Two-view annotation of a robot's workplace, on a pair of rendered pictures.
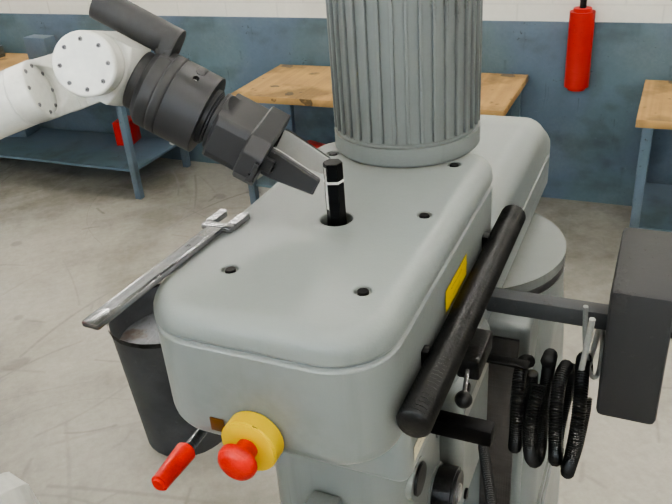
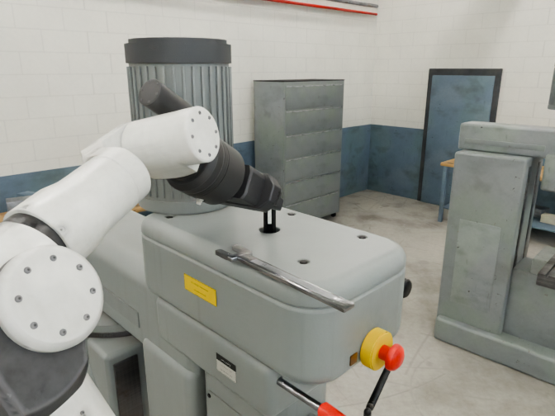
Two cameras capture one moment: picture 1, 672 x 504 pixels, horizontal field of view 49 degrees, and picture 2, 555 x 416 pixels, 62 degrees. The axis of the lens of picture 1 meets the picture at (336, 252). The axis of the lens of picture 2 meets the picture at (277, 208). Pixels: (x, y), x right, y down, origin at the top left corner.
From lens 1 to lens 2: 0.86 m
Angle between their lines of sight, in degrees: 65
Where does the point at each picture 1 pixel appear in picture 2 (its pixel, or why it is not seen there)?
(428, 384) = not seen: hidden behind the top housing
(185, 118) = (239, 171)
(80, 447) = not seen: outside the picture
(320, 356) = (402, 262)
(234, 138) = (260, 180)
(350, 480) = (316, 393)
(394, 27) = (219, 119)
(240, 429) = (381, 339)
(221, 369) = (362, 309)
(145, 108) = (220, 168)
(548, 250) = not seen: hidden behind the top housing
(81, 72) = (204, 140)
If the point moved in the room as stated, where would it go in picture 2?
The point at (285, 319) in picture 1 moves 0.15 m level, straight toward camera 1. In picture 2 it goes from (378, 256) to (486, 267)
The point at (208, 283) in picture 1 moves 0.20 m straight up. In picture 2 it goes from (317, 268) to (321, 125)
